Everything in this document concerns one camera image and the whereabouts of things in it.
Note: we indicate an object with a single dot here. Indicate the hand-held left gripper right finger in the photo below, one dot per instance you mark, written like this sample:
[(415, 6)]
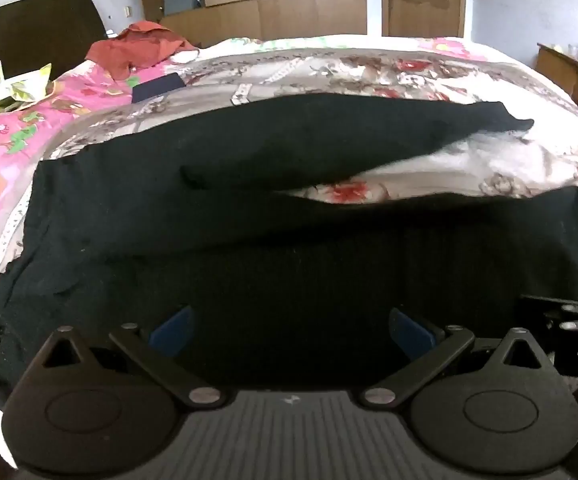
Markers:
[(411, 332)]

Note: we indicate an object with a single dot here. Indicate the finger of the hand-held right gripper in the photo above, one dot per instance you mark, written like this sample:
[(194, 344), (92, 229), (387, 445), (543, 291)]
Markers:
[(569, 312)]

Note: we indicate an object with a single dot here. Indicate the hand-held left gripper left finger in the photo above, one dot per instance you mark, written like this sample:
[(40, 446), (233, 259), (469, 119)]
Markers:
[(171, 332)]

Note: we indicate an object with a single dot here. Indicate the black pants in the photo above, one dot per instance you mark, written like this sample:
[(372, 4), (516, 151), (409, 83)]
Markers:
[(269, 265)]

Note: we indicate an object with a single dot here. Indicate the dark blue phone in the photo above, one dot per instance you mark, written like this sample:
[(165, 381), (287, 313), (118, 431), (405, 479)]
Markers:
[(159, 87)]

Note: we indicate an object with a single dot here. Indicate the wooden dresser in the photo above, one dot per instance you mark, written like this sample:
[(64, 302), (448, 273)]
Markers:
[(554, 65)]

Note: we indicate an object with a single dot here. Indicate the pink printed bedsheet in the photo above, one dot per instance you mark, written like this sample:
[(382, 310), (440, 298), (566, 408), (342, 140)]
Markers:
[(84, 92)]

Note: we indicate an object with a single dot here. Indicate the floral satin blanket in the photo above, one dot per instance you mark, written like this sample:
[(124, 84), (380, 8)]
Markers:
[(369, 75)]

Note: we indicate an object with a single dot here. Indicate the red cloth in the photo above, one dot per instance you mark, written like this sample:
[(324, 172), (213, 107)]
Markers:
[(139, 47)]

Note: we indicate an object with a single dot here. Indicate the grey box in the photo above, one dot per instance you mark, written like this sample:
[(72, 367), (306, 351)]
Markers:
[(184, 2)]

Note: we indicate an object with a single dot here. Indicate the dark wooden headboard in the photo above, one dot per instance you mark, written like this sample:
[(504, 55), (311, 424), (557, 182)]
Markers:
[(34, 30)]

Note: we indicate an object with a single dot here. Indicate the wooden wardrobe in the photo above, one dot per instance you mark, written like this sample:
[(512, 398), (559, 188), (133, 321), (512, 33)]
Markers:
[(289, 0)]

